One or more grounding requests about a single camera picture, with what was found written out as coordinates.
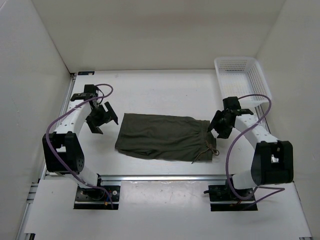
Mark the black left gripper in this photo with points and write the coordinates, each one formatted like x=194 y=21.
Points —
x=107 y=117

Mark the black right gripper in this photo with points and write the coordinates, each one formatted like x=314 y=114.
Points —
x=223 y=133

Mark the olive green shorts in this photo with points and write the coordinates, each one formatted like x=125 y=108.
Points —
x=166 y=137

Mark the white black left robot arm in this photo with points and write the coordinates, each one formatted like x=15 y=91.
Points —
x=62 y=149

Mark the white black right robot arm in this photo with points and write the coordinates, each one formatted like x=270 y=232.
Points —
x=273 y=159

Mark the white perforated plastic basket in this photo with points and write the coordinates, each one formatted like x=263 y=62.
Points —
x=240 y=76

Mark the dark corner label sticker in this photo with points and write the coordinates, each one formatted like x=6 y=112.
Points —
x=86 y=73

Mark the aluminium right side rail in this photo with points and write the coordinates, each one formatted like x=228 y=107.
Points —
x=260 y=112

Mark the aluminium rail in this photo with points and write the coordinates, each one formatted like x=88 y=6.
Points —
x=179 y=177
x=51 y=141
x=260 y=112

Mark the aluminium front rail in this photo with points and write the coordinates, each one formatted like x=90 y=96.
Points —
x=179 y=177

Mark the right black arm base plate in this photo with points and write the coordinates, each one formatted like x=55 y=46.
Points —
x=222 y=199

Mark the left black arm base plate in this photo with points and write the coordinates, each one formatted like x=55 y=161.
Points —
x=94 y=199

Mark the aluminium left side rail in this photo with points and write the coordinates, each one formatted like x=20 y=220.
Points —
x=51 y=141

